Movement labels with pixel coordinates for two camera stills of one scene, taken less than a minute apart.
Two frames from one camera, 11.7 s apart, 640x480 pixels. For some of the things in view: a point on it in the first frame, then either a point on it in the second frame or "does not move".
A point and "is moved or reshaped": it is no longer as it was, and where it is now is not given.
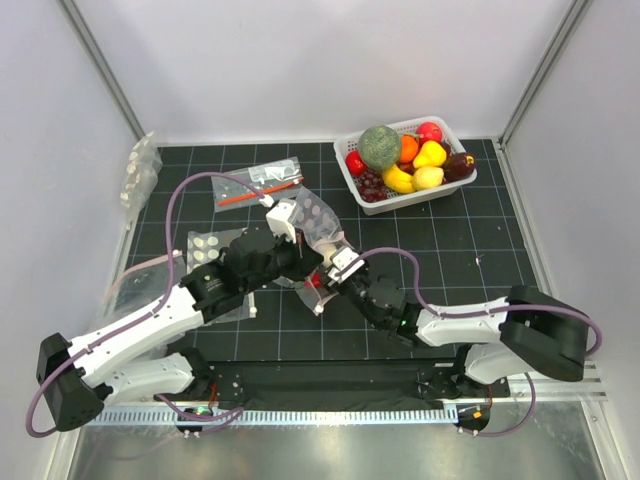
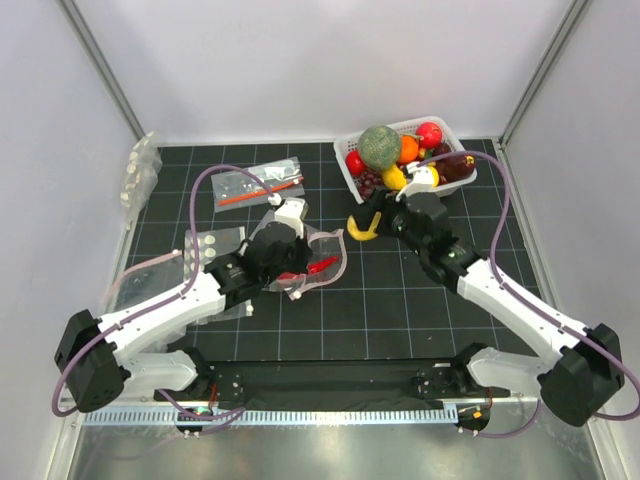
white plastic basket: [402, 200] does not move
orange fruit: [409, 148] does not move
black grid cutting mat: [323, 281] does not move
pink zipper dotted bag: [324, 234] is moved or reshaped
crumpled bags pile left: [140, 286] does not move
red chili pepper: [316, 279] is moved or reshaped
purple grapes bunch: [372, 186] does not move
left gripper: [305, 258] does not move
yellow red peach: [431, 154] → [363, 235]
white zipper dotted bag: [203, 247] does not move
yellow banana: [396, 179] does not move
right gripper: [341, 286] → [379, 202]
